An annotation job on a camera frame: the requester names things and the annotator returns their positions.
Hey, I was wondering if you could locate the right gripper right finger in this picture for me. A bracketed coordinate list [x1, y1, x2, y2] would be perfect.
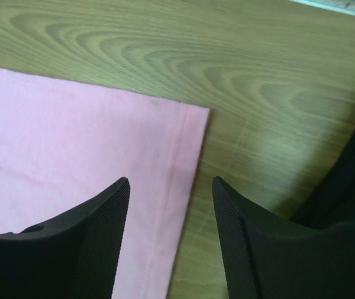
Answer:
[212, 177, 355, 298]

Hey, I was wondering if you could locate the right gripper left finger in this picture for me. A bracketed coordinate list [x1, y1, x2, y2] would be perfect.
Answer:
[0, 178, 130, 298]

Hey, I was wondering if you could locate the light pink t shirt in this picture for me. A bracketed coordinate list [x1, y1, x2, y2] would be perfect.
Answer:
[0, 69, 210, 298]

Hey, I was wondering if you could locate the aluminium frame rail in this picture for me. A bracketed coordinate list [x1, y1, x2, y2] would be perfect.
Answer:
[291, 0, 355, 16]

